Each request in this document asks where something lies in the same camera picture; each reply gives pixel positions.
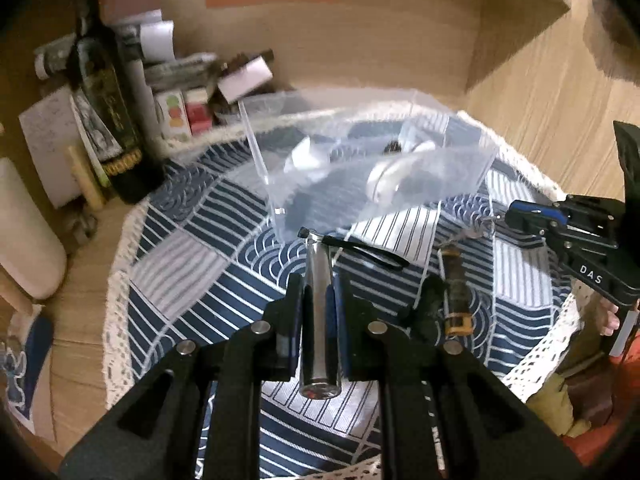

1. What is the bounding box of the clear plastic box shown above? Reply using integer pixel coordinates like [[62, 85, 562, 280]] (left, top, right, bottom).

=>
[[237, 87, 501, 247]]

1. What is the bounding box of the white oval object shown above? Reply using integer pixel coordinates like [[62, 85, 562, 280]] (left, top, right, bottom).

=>
[[366, 152, 437, 206]]

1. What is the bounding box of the blue cartoon printed item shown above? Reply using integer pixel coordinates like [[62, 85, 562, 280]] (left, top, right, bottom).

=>
[[0, 305, 55, 413]]

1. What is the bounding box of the white box with coloured dots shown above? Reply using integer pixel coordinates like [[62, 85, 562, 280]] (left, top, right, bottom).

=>
[[154, 92, 194, 144]]

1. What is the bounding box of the dark cylinder with orange band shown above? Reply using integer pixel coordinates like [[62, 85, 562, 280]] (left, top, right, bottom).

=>
[[436, 242, 475, 338]]

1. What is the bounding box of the white round object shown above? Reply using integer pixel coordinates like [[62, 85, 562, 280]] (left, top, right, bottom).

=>
[[284, 137, 334, 182]]

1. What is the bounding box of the white rounded container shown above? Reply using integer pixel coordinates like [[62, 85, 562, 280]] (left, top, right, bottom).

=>
[[0, 157, 69, 302]]

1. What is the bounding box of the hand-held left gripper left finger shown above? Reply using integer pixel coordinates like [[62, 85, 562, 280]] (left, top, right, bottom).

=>
[[59, 273, 307, 480]]

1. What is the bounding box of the white paper sheet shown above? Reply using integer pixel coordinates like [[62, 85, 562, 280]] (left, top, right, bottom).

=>
[[19, 86, 87, 209]]

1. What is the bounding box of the silver metal flashlight with strap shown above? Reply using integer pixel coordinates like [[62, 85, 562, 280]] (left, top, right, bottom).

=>
[[297, 226, 411, 402]]

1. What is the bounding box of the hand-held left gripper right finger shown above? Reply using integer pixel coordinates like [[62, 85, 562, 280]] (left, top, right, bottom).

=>
[[331, 275, 597, 480]]

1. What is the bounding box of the rolled printed paper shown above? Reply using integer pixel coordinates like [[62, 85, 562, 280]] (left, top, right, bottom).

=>
[[33, 35, 83, 80]]

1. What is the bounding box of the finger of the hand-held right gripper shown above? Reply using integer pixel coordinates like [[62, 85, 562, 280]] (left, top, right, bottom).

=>
[[504, 199, 568, 237]]

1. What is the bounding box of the person's right hand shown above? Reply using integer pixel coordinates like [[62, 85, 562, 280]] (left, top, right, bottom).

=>
[[597, 299, 622, 337]]

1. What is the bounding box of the red small box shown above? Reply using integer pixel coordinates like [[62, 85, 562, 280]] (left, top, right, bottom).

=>
[[184, 89, 215, 134]]

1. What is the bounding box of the dark glass bottle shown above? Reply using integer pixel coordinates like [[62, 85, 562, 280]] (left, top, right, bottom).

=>
[[69, 0, 167, 206]]

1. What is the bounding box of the white cardboard box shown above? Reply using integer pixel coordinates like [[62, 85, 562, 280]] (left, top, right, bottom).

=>
[[216, 56, 274, 102]]

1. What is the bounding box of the blue patterned tablecloth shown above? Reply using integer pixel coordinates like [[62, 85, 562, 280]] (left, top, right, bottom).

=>
[[102, 109, 587, 480]]

